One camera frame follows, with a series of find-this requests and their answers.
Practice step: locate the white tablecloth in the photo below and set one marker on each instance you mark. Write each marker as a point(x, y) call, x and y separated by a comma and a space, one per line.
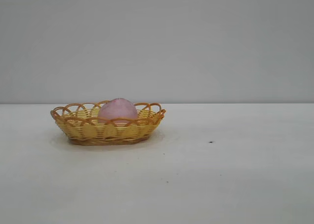
point(157, 182)

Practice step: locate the pink peach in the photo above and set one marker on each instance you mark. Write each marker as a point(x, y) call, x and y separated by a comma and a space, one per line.
point(117, 110)

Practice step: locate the woven yellow wicker basket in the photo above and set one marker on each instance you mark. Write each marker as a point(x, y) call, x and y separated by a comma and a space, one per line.
point(81, 132)

